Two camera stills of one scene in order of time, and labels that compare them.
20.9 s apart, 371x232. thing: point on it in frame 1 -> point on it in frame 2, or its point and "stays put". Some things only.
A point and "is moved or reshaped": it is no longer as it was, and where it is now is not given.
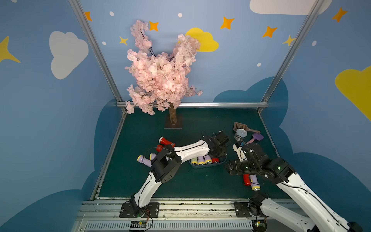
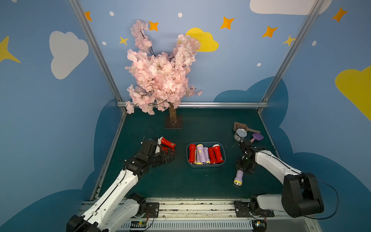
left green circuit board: [140, 224] stays put
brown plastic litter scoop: [238, 125] stays put
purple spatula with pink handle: [256, 136] stays put
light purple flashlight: [201, 160] is moved or reshaped
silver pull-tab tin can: [240, 134] stays put
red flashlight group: [247, 180] is moved or reshaped
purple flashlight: [254, 182] -> [238, 180]
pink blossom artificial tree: [162, 82] stays put
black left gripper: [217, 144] -> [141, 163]
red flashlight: [163, 140] is moved or reshaped
